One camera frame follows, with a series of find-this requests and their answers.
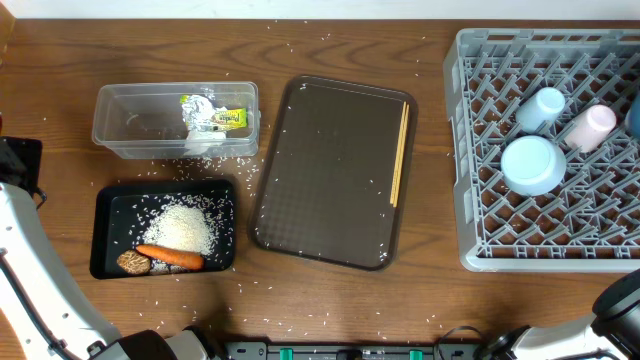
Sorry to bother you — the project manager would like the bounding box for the black plastic tray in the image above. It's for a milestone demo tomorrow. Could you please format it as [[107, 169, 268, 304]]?
[[89, 179, 235, 280]]

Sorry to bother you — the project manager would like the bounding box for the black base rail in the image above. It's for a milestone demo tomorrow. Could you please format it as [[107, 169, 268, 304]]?
[[223, 341, 478, 360]]

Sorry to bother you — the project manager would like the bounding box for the grey dishwasher rack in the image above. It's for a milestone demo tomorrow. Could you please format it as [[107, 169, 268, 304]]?
[[443, 28, 639, 273]]

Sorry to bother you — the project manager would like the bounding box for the light blue rice bowl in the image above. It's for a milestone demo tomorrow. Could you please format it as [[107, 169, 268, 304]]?
[[500, 135, 567, 196]]

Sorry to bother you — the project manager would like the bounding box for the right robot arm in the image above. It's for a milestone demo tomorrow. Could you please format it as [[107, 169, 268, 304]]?
[[474, 271, 639, 360]]

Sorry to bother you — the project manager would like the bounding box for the light blue plastic cup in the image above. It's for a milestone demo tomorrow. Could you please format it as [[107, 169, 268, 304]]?
[[515, 87, 566, 133]]

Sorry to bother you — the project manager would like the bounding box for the white paper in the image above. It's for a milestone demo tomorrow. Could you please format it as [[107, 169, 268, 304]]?
[[185, 130, 227, 157]]

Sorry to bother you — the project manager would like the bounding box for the clear plastic container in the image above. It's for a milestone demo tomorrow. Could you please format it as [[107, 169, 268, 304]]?
[[92, 81, 260, 159]]

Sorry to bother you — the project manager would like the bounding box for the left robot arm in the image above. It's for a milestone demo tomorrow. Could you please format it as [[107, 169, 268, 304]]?
[[1, 183, 215, 360]]

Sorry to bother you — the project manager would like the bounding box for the brown food scrap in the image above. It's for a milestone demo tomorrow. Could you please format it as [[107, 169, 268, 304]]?
[[116, 250, 151, 275]]

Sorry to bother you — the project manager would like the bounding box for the white rice pile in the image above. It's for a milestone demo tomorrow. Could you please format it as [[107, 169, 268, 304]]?
[[133, 193, 233, 257]]

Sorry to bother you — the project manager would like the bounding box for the dark blue plate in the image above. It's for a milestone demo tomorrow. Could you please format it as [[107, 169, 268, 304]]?
[[624, 95, 640, 139]]

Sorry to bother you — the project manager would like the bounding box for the brown serving tray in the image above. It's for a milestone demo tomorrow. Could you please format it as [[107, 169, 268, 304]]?
[[249, 75, 418, 271]]

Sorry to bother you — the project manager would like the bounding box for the yellow green wrapper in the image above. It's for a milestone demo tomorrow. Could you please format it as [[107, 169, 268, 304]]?
[[180, 95, 248, 132]]

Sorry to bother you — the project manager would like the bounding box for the white plastic cup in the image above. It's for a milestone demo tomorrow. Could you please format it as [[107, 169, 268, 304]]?
[[564, 104, 617, 152]]

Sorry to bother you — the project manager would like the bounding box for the orange carrot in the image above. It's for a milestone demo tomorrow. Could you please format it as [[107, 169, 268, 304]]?
[[136, 245, 205, 271]]

